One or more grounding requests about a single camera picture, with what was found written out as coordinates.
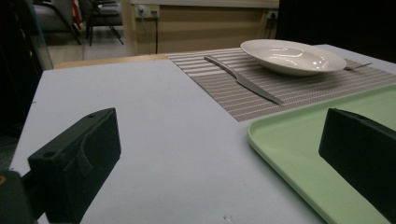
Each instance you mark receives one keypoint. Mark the wooden table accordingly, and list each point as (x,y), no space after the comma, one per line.
(109,60)

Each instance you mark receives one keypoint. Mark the black metal chair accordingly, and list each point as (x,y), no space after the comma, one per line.
(102,15)

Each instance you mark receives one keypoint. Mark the striped grey placemat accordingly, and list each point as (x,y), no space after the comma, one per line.
(224,90)

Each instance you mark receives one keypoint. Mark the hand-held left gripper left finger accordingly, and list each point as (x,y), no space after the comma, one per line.
(74,168)

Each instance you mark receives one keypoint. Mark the green plastic tray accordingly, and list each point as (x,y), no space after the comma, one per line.
(295,146)

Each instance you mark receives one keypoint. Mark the white table cover sheet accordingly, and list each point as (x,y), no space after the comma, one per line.
(155,140)

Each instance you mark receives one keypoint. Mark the black curtain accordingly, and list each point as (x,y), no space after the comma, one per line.
(15,77)
(342,25)

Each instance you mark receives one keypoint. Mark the silver table knife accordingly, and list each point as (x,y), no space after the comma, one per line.
(246,83)

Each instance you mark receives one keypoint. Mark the small white wall outlet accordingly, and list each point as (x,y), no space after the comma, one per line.
(272,15)

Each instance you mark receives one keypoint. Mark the silver fork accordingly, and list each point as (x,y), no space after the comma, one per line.
(361,66)

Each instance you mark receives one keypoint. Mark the white deep plate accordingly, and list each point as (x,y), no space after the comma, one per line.
(292,57)

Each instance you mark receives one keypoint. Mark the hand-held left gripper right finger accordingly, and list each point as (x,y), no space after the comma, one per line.
(361,161)

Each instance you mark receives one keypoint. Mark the wooden cabinet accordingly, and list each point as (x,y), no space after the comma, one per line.
(202,31)

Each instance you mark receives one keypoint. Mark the grey padded chair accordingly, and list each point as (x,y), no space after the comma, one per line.
(53,15)

